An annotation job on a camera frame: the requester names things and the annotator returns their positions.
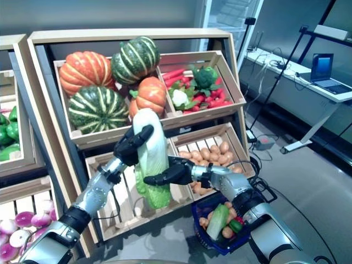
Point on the black camera on stand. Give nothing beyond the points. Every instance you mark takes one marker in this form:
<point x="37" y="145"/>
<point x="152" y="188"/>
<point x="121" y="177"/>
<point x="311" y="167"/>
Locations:
<point x="250" y="21"/>

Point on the green striped pumpkin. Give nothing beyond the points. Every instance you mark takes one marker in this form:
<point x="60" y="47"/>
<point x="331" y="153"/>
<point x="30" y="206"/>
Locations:
<point x="134" y="60"/>
<point x="96" y="110"/>

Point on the green broccoli head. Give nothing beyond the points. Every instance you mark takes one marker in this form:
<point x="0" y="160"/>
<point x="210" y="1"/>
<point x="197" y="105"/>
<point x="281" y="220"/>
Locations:
<point x="204" y="78"/>

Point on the blue plastic shopping basket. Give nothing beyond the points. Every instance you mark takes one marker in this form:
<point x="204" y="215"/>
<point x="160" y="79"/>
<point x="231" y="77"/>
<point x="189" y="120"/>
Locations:
<point x="196" y="217"/>

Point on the red carrot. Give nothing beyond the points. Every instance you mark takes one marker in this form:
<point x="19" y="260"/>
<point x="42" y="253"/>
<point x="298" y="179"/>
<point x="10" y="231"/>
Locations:
<point x="198" y="99"/>
<point x="173" y="74"/>
<point x="173" y="81"/>
<point x="222" y="104"/>

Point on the wooden potato crate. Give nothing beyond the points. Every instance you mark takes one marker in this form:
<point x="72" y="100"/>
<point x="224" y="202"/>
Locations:
<point x="203" y="134"/>

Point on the wooden slatted cabbage crate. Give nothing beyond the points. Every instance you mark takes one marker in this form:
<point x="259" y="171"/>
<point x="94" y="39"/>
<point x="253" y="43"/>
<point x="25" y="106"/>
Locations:
<point x="123" y="224"/>

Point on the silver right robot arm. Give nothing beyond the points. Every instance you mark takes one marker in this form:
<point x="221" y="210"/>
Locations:
<point x="233" y="184"/>

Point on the wooden carrot crate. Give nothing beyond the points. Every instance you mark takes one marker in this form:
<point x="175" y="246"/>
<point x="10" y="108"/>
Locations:
<point x="229" y="79"/>

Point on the wooden vegetable display shelf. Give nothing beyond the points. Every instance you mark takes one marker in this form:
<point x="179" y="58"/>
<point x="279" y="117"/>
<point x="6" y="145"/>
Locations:
<point x="123" y="34"/>

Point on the large orange ribbed pumpkin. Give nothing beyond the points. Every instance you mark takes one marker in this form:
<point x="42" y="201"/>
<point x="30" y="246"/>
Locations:
<point x="82" y="71"/>

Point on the white cauliflower with leaves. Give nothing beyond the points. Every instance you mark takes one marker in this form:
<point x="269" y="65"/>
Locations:
<point x="180" y="97"/>

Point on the grey box with red button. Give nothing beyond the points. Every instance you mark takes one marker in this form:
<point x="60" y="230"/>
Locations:
<point x="265" y="141"/>

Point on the red bell pepper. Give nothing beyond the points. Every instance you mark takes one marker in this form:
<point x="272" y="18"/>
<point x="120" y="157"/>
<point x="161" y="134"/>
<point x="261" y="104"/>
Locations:
<point x="239" y="219"/>

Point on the small orange pumpkin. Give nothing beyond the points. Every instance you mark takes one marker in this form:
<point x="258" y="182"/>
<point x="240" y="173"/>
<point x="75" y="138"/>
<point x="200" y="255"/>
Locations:
<point x="151" y="94"/>

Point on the black round floor base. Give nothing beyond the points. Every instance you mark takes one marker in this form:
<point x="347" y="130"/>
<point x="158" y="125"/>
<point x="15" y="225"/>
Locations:
<point x="254" y="162"/>

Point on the black metal rack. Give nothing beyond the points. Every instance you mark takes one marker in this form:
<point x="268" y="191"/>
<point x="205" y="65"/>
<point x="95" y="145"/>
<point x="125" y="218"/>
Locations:
<point x="327" y="37"/>

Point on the black tripod stand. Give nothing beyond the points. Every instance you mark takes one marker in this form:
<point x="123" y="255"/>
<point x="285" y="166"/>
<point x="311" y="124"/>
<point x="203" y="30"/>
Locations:
<point x="275" y="82"/>

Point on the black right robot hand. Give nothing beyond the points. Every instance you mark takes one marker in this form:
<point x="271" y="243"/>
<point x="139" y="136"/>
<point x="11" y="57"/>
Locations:
<point x="178" y="173"/>

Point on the green white napa cabbage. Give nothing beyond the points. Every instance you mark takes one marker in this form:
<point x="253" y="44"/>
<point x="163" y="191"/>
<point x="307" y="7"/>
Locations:
<point x="217" y="222"/>
<point x="155" y="156"/>

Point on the wooden pumpkin crate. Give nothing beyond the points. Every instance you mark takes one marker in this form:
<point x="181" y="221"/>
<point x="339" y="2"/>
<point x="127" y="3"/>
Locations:
<point x="90" y="137"/>

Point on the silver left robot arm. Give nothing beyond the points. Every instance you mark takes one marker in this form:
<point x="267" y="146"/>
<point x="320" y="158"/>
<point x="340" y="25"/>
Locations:
<point x="93" y="195"/>

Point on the purple white onion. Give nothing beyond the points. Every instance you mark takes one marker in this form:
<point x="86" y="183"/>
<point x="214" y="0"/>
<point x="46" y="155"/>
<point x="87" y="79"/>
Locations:
<point x="24" y="219"/>
<point x="48" y="206"/>
<point x="8" y="226"/>
<point x="8" y="251"/>
<point x="19" y="237"/>
<point x="41" y="220"/>

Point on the wooden neighbour display shelf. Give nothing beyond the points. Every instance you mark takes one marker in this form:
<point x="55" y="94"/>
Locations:
<point x="11" y="41"/>

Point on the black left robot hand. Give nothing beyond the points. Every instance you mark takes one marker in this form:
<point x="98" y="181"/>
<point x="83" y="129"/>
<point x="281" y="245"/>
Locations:
<point x="129" y="149"/>

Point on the wooden onion crate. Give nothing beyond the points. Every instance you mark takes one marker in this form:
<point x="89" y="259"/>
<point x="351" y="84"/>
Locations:
<point x="22" y="192"/>

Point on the white desk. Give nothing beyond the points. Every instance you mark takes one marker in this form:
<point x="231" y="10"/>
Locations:
<point x="339" y="98"/>

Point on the open grey laptop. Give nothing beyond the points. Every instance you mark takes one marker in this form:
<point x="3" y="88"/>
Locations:
<point x="323" y="66"/>

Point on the black power adapter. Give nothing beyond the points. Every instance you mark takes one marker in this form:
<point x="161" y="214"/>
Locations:
<point x="251" y="136"/>

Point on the wooden pepper crate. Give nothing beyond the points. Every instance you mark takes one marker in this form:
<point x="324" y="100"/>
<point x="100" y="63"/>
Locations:
<point x="16" y="167"/>

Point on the long white box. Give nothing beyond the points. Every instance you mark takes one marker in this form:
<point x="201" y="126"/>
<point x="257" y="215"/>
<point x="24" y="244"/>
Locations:
<point x="330" y="31"/>

